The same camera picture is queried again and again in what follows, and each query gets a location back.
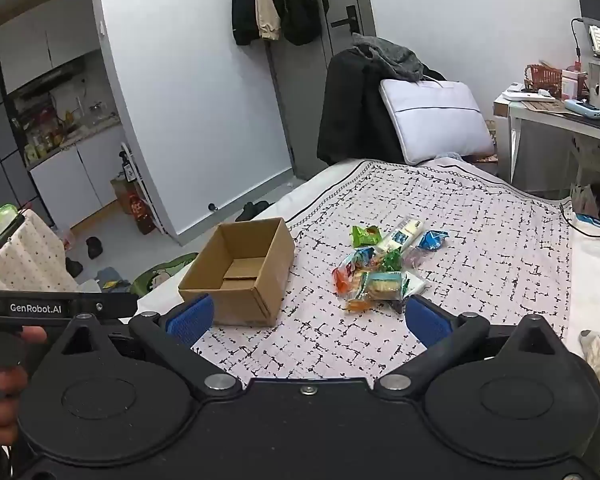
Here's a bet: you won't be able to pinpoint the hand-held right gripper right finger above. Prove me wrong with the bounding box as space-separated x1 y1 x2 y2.
372 295 553 403

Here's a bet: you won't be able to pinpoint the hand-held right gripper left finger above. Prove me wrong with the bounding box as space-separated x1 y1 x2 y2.
60 294 243 403

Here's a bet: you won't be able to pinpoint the clear green-edged snack packet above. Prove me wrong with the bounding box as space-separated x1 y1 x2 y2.
400 270 428 298

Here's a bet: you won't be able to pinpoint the teal snack packet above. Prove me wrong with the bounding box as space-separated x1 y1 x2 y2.
357 270 406 303

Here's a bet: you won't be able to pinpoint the orange cracker packet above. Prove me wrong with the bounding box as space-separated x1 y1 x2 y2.
345 297 381 313

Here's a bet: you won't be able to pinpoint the blue crinkled snack packet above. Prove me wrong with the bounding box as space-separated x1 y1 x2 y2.
415 230 450 252

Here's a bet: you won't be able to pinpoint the cream snack packet blue label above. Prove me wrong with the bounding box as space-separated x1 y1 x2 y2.
377 216 425 253

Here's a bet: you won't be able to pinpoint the blue orange printed snack packet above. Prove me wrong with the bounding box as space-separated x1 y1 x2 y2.
340 247 381 273

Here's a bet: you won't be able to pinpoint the cardboard box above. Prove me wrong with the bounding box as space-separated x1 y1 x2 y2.
178 217 296 327

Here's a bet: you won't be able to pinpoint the red striped snack packet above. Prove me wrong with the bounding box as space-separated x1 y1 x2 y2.
331 265 361 296

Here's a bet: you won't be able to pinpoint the person's left hand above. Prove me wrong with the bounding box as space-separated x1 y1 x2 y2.
0 326 48 447

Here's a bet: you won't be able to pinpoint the dotted cream fabric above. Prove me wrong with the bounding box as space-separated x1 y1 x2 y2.
0 208 78 291

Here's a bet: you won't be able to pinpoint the white red plastic bag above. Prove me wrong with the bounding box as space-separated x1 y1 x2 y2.
54 225 77 253

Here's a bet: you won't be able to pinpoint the blue jeans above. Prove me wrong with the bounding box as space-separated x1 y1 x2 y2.
97 266 131 293

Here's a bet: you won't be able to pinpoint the green plastic pack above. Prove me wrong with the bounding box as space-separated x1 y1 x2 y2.
0 204 26 238

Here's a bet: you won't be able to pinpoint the dark drink bottle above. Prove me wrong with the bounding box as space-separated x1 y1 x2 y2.
132 195 157 235

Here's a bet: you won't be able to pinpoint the white slim rack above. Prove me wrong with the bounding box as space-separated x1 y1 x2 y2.
120 142 166 233

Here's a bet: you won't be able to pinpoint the white base cabinets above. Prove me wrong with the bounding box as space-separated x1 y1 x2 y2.
27 122 131 231

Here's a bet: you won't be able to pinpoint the printed brown carton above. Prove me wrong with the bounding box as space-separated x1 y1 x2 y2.
110 177 146 216

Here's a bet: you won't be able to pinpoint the row of kitchen bottles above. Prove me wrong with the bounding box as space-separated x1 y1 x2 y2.
22 100 121 161

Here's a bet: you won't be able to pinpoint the dark panelled sliding door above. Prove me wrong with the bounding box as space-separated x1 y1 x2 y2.
0 60 53 221

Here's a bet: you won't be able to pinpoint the white printed bag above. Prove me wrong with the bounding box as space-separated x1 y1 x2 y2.
570 182 600 236

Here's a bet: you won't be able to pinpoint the white pillow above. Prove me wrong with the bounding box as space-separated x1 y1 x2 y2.
378 78 496 165

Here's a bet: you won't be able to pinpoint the black jacket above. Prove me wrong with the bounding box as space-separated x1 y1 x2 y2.
317 50 446 166

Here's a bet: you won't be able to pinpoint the range hood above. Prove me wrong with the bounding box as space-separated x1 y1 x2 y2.
7 57 88 96

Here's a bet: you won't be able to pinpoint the white desk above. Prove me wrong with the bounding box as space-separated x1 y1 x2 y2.
492 95 600 191

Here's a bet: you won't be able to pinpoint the white flat box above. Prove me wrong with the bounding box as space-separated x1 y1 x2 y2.
501 87 556 103

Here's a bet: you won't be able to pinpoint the blue game controller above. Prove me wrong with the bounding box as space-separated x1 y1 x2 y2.
564 99 600 120

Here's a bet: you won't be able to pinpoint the grey hooded garment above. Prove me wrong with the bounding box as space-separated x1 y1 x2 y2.
351 32 426 83

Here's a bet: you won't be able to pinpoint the red brown wicker basket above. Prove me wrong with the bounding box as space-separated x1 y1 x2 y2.
525 64 563 98

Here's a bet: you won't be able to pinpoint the pink box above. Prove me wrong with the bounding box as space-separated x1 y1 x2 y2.
561 69 588 100

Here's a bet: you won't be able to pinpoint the beige hanging garment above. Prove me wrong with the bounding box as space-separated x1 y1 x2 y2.
254 0 282 41

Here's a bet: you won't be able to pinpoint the black hanging coat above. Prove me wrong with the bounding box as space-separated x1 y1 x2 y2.
231 0 260 46

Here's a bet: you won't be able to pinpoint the black hanging bag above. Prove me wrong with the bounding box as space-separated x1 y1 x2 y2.
271 0 321 46

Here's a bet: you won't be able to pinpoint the black cable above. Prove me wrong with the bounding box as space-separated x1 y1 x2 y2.
560 200 600 238

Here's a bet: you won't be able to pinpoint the white wall cabinets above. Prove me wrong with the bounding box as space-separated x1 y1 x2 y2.
0 0 103 96

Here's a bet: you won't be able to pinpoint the black door handle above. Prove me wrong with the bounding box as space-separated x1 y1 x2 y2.
331 5 360 29

